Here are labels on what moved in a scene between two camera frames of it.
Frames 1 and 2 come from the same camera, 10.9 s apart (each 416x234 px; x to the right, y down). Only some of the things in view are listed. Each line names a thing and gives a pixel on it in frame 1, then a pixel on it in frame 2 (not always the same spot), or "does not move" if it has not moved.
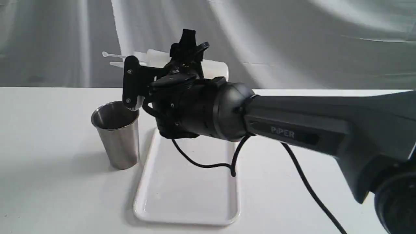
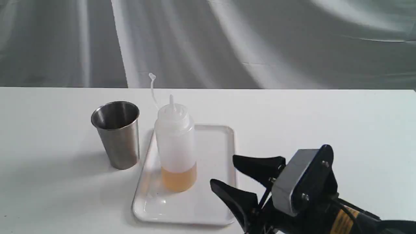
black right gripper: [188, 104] -> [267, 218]
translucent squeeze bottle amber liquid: [214, 70] -> [175, 145]
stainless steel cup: [118, 126] does not move
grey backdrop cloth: [266, 44] does not move
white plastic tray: [172, 189] does not move
